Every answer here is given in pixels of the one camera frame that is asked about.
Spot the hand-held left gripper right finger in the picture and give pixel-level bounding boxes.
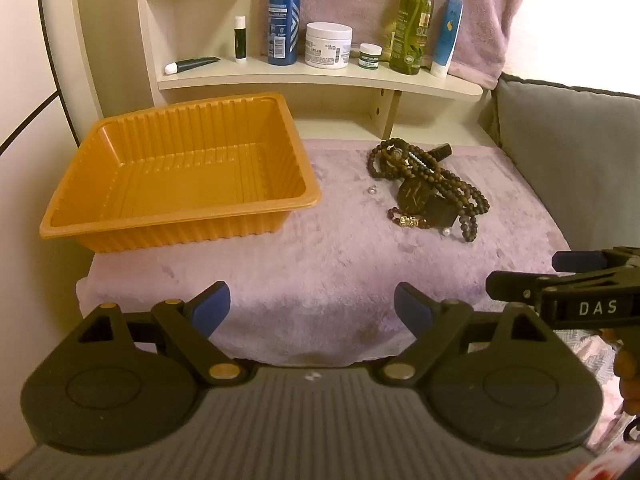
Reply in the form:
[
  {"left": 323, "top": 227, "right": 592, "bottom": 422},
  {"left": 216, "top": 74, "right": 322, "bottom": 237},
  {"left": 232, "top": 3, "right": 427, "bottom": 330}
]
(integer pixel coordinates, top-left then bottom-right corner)
[{"left": 377, "top": 282, "right": 556, "bottom": 391}]

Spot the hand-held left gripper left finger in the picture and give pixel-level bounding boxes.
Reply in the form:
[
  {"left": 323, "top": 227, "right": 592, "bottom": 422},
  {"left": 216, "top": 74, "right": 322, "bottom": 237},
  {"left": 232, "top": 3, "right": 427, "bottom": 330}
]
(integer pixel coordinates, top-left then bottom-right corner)
[{"left": 75, "top": 281, "right": 256, "bottom": 388}]

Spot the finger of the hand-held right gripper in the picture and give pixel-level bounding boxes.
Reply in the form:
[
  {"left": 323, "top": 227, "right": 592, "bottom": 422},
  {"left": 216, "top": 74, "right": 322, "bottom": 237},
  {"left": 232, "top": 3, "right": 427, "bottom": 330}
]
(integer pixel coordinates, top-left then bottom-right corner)
[
  {"left": 486, "top": 266, "right": 640, "bottom": 311},
  {"left": 551, "top": 246, "right": 640, "bottom": 276}
]

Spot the black strap wristwatch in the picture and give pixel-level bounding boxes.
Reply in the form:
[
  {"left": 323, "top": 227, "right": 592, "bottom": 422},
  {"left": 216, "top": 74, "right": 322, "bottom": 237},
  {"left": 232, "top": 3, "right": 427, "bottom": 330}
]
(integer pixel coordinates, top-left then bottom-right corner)
[{"left": 398, "top": 179, "right": 458, "bottom": 227}]

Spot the orange ribbed plastic tray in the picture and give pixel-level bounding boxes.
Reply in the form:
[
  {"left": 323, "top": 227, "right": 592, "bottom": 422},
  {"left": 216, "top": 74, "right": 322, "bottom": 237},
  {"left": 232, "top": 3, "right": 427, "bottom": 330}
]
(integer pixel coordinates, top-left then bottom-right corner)
[{"left": 39, "top": 91, "right": 322, "bottom": 254}]

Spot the person's right hand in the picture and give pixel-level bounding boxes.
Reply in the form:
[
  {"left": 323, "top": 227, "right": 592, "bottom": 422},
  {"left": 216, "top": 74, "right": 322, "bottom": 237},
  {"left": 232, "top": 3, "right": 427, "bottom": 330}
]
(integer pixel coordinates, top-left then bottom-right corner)
[{"left": 602, "top": 329, "right": 640, "bottom": 417}]

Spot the lilac fuzzy mat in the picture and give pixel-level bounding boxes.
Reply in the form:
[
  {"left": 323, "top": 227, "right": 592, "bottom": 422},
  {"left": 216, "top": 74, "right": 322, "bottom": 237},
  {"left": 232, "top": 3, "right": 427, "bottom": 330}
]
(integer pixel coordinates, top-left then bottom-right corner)
[{"left": 75, "top": 139, "right": 573, "bottom": 367}]

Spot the grey cushion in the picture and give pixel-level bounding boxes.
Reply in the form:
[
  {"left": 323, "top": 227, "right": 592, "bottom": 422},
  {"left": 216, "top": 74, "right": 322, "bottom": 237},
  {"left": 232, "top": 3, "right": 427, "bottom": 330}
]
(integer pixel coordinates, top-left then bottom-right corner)
[{"left": 480, "top": 72, "right": 640, "bottom": 272}]

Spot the dark green tube white cap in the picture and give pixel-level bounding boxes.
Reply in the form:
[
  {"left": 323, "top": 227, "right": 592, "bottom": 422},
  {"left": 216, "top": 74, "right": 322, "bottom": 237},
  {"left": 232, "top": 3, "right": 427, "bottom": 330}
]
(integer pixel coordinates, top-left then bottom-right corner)
[{"left": 164, "top": 56, "right": 221, "bottom": 76}]

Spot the cream wooden shelf unit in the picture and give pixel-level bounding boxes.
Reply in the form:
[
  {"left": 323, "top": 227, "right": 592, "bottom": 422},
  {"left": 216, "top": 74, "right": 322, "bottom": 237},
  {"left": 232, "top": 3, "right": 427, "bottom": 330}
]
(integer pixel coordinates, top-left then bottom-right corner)
[{"left": 70, "top": 0, "right": 501, "bottom": 146}]

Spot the small green cream jar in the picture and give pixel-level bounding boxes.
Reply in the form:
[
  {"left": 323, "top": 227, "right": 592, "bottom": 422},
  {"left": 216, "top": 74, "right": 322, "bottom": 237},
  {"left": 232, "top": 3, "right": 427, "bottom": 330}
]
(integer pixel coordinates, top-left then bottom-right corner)
[{"left": 358, "top": 43, "right": 383, "bottom": 69}]

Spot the blue and white tube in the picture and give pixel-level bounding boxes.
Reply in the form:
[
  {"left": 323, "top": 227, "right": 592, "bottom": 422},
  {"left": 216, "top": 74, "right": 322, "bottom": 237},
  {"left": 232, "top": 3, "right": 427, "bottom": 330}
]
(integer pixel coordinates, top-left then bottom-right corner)
[{"left": 430, "top": 0, "right": 465, "bottom": 79}]

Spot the small dark stick tube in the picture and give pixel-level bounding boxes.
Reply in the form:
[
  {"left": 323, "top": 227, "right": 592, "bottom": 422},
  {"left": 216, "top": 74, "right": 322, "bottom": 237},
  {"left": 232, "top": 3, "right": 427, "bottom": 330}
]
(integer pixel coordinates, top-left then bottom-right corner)
[{"left": 233, "top": 15, "right": 248, "bottom": 62}]

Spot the green oil spray bottle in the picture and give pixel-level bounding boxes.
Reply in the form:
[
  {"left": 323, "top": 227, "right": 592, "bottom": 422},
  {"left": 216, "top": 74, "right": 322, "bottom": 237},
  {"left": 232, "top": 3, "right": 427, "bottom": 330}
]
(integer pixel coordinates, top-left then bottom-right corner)
[{"left": 388, "top": 0, "right": 434, "bottom": 76}]

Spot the white cream jar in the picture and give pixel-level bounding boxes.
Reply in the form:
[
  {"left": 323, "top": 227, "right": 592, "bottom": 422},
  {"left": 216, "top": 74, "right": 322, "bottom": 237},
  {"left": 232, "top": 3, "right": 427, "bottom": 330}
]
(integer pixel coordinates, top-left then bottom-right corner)
[{"left": 304, "top": 22, "right": 354, "bottom": 70}]

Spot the blue spray bottle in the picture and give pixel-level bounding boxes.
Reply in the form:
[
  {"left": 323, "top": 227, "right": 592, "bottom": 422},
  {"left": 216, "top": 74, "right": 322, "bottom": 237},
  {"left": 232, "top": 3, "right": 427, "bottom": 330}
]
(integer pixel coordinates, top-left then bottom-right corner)
[{"left": 267, "top": 0, "right": 301, "bottom": 66}]

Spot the brown wooden bead necklace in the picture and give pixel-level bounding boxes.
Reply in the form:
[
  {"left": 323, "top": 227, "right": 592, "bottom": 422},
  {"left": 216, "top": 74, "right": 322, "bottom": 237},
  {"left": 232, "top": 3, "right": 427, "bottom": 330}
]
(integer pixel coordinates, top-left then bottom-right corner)
[{"left": 367, "top": 137, "right": 491, "bottom": 244}]

